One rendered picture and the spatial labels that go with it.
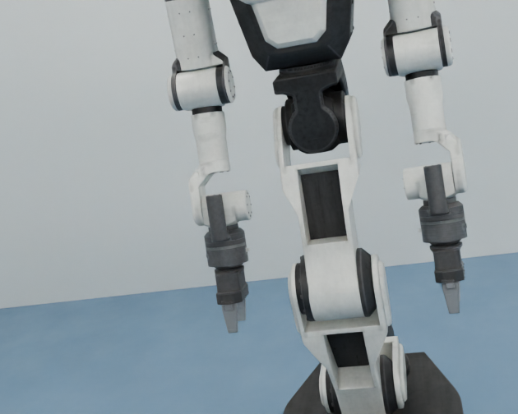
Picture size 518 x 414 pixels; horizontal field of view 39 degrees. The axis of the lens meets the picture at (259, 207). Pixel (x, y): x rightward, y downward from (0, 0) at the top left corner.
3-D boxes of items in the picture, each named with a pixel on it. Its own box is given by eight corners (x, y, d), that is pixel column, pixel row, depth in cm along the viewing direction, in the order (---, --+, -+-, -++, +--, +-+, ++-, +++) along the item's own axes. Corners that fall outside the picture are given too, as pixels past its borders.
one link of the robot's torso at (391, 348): (330, 379, 193) (322, 335, 189) (407, 373, 189) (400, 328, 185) (324, 426, 174) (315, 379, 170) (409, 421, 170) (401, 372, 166)
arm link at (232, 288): (218, 295, 166) (210, 243, 165) (260, 290, 165) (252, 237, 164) (206, 306, 154) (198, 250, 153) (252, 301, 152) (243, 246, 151)
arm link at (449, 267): (427, 274, 155) (418, 218, 155) (474, 269, 153) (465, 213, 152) (423, 285, 143) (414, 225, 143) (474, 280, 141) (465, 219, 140)
